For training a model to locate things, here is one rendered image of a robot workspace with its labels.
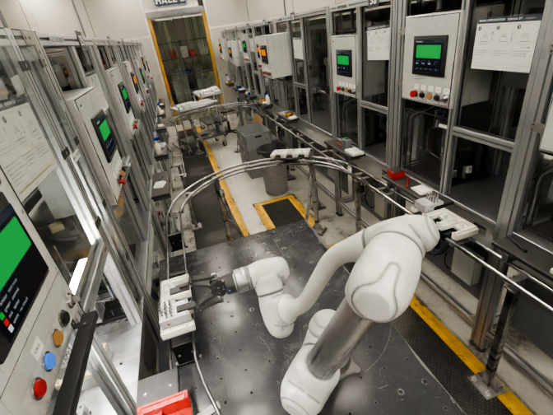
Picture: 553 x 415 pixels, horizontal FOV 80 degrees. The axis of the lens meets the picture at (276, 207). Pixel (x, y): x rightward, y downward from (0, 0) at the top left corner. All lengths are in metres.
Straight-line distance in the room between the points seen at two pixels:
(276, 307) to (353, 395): 0.47
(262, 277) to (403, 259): 0.60
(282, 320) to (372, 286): 0.56
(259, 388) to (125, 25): 8.62
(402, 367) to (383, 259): 0.85
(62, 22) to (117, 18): 1.12
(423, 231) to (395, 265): 0.15
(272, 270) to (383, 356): 0.63
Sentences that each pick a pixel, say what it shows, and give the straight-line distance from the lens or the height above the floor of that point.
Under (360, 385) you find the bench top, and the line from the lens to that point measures 1.49.
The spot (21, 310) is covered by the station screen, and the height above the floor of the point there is 1.56.
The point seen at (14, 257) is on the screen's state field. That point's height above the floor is 1.63.
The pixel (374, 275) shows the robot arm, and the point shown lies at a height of 1.45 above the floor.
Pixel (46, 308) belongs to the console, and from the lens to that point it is 0.88.
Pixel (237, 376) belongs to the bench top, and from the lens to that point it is 1.56.
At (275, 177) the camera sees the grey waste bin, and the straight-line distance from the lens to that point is 4.19.
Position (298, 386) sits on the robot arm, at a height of 0.92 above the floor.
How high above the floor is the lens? 1.94
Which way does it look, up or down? 29 degrees down
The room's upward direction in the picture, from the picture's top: 9 degrees counter-clockwise
